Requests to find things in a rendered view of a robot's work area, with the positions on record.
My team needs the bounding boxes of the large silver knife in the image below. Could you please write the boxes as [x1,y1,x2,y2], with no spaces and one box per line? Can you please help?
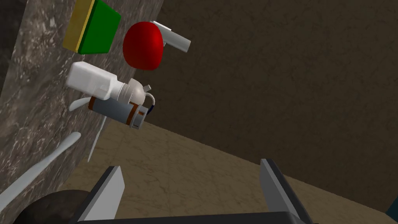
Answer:
[0,131,82,213]

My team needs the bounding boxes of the red apple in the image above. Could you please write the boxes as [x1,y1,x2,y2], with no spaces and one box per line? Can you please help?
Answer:
[122,21,164,72]

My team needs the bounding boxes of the grey bottle with orange bands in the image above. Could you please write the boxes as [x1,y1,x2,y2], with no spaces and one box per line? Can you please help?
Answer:
[87,96,150,130]

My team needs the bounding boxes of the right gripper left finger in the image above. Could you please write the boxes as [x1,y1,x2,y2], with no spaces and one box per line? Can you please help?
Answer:
[71,166,126,223]

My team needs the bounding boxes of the white bottle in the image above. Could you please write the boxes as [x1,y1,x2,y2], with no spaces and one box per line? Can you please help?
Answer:
[65,61,156,114]

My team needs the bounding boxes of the thin silver cutlery piece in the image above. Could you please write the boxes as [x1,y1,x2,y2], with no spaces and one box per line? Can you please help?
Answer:
[87,116,108,163]

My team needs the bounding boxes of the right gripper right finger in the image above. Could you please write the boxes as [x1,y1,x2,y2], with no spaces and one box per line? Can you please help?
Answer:
[260,158,313,224]

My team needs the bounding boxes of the short silver cutlery blade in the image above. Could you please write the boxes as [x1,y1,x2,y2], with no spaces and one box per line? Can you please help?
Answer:
[68,96,92,112]

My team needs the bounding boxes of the grey and white cylinder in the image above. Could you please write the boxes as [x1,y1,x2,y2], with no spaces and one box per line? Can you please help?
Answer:
[150,20,192,53]

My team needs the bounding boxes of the green and yellow sponge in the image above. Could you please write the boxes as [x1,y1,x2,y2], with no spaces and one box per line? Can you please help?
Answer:
[62,0,122,56]

